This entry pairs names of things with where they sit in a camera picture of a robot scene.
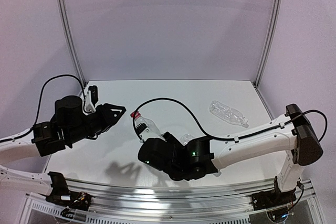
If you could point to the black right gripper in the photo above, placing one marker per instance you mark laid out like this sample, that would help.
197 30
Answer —
146 135

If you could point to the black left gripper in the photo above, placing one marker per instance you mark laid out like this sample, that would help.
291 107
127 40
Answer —
102 116

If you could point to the clear bottle with red ring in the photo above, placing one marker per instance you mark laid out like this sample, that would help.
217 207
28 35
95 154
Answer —
149 123

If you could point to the red bottle cap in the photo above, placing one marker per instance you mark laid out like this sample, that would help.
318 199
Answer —
135 114

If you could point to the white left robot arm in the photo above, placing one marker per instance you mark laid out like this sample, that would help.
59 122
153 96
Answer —
68 126

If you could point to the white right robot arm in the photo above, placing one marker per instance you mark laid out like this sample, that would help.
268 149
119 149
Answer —
291 132

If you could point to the clear bottle near front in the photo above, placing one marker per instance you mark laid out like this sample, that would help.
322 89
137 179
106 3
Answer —
187 140

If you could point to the clear bottle far right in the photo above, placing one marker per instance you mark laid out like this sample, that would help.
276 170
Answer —
228 114

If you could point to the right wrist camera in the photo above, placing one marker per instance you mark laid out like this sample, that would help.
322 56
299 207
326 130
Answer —
143 132

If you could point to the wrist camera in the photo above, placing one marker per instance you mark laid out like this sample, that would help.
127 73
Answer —
143 132
91 99

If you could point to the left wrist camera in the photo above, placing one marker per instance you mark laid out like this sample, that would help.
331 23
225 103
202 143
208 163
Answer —
91 99

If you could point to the aluminium front table rail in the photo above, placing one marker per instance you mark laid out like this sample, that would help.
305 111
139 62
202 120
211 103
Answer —
210 204

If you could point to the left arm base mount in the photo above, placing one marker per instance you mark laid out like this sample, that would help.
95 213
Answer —
62 196

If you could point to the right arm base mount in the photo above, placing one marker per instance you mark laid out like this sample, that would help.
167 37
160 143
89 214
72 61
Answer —
278 204

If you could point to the left aluminium frame post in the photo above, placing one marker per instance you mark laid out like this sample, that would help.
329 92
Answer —
70 41

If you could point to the aluminium frame post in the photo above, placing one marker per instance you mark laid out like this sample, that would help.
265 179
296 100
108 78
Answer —
70 41
268 42

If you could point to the right aluminium frame post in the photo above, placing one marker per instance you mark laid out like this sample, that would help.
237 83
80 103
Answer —
268 42

